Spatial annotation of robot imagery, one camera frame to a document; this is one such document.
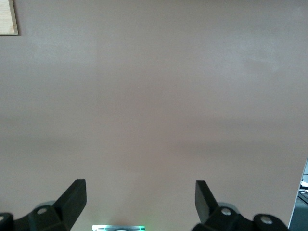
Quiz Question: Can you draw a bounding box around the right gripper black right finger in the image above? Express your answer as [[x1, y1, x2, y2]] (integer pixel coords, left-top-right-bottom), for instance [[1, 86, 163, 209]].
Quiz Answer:
[[195, 180, 291, 231]]

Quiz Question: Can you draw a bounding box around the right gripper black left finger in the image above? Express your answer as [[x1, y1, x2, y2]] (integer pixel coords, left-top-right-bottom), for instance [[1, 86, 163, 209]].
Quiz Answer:
[[0, 179, 87, 231]]

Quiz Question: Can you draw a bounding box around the bamboo cutting board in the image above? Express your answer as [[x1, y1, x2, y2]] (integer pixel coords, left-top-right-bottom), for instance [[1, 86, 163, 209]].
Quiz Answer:
[[0, 0, 19, 36]]

